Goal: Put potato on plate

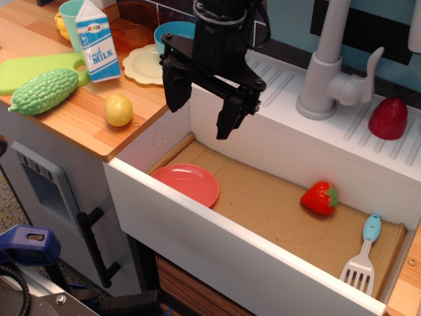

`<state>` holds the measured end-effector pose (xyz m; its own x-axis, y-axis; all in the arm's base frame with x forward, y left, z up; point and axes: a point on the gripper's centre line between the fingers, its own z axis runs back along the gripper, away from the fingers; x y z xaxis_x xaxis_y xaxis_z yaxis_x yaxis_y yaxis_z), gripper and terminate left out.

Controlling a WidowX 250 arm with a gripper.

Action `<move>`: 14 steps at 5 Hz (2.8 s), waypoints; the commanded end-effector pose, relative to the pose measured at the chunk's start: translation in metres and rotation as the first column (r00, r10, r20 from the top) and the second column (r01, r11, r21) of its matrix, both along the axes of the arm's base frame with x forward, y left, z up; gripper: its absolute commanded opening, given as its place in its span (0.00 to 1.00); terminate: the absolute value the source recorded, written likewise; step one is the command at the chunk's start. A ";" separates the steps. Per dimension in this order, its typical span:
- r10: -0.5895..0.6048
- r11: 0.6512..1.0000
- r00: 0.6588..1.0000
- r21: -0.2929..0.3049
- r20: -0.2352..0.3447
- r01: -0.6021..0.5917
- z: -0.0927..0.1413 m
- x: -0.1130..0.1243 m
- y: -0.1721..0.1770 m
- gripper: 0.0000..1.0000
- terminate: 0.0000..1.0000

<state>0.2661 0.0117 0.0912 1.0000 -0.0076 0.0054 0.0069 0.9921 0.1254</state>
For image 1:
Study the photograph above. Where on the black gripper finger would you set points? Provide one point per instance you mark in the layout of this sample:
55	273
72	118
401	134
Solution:
230	117
177	85

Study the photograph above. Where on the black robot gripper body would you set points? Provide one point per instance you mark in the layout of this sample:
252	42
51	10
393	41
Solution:
217	57

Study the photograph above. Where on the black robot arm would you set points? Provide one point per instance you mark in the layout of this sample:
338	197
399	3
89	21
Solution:
261	26

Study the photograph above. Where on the pale yellow scalloped plate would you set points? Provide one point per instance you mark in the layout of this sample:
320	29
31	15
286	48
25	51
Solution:
142	65

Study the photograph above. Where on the yellow toy potato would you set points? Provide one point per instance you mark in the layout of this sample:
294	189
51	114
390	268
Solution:
118	109

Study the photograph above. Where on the red plastic plate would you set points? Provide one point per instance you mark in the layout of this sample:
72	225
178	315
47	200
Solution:
191	180

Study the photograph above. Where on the blue plastic bowl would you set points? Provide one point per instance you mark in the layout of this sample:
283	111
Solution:
178	28

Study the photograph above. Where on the orange transparent container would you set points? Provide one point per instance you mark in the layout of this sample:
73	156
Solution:
132	25

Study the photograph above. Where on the grey toy faucet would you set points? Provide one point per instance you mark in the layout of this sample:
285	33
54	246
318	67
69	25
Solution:
325	83

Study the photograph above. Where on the blue white milk carton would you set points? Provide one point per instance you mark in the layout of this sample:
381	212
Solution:
96	42

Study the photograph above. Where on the white toy sink basin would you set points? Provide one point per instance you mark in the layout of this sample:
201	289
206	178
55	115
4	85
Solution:
207	267

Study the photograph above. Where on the red toy strawberry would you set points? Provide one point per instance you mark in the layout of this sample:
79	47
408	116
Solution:
320	198

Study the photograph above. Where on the mint green plastic cup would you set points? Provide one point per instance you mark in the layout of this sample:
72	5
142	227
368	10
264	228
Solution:
69	10

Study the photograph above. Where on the green toy bitter gourd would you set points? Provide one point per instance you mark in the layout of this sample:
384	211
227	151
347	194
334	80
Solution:
43	92

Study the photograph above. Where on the yellow toy fruit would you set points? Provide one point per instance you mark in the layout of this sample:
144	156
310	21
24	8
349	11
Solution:
61	26

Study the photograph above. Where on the dark red toy fruit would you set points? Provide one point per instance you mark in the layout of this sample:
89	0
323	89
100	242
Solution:
389	119

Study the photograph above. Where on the grey toy cabinet door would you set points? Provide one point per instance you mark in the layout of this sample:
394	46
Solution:
54	181

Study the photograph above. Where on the green plastic cutting board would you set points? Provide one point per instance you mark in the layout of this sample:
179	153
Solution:
16	72

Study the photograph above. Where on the blue plastic clamp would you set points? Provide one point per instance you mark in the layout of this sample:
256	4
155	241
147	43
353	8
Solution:
29	246

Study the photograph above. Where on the black cabinet door handle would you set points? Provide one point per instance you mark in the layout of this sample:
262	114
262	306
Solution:
85	222

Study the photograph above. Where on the white spatula blue handle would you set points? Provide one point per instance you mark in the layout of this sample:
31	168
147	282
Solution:
358	272

